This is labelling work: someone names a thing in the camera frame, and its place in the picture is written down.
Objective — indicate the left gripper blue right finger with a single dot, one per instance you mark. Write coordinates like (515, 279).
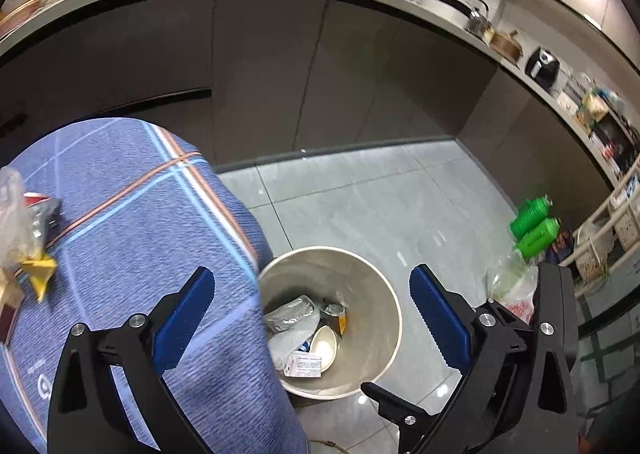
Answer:
(440, 318)

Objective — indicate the blue plaid tablecloth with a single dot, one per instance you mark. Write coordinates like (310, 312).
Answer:
(141, 210)

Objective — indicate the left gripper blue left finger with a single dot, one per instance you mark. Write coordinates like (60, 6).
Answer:
(86, 414)

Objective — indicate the clear crumpled plastic bag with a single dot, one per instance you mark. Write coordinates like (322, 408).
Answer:
(20, 239)

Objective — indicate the blue white snack bag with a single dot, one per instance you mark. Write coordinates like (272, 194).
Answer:
(305, 347)

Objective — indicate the beige cardboard box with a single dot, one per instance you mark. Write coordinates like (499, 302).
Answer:
(11, 298)

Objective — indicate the paper cup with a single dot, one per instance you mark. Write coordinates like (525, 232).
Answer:
(324, 347)

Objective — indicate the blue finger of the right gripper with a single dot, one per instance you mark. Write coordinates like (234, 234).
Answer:
(405, 415)

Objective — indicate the white plastic bag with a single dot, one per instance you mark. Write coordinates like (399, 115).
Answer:
(282, 345)

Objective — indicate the yellow wrapper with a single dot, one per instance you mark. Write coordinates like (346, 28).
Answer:
(39, 273)

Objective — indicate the white trash bin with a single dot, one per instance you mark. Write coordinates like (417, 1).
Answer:
(354, 299)

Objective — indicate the black air fryer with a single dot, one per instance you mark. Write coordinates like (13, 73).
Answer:
(543, 67)

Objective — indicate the green bottle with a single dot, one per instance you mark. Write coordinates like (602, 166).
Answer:
(539, 238)
(530, 214)

